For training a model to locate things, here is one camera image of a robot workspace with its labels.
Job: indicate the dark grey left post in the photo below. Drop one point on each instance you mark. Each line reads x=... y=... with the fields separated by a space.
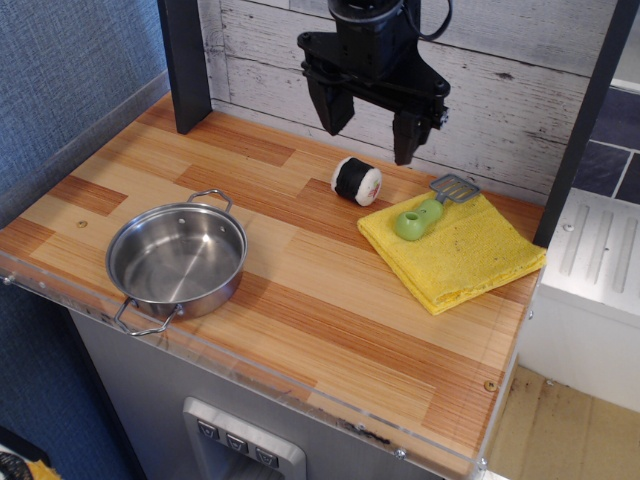
x=185 y=59

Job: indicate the silver dispenser button panel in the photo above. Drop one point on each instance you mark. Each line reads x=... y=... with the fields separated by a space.
x=228 y=447

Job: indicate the white ribbed side counter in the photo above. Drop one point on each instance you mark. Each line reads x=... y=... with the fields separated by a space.
x=594 y=252

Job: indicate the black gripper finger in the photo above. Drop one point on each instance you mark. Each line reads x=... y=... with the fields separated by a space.
x=410 y=131
x=333 y=104

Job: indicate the stainless steel pot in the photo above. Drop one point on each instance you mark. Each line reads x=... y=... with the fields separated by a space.
x=183 y=259

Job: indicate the toy sushi roll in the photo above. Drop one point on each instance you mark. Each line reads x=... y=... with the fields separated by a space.
x=356 y=181

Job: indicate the yellow object bottom corner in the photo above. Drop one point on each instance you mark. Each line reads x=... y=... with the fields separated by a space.
x=40 y=471

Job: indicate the dark grey right post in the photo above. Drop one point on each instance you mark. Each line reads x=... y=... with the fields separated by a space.
x=612 y=48

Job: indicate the green handled grey spatula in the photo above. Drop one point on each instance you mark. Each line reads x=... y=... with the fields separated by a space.
x=412 y=225

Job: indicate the yellow folded cloth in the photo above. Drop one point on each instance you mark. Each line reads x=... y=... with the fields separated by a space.
x=470 y=250

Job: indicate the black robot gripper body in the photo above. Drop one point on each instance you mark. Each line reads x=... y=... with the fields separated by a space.
x=373 y=54

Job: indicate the dark grey post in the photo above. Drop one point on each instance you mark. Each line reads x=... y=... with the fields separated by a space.
x=612 y=48
x=185 y=59

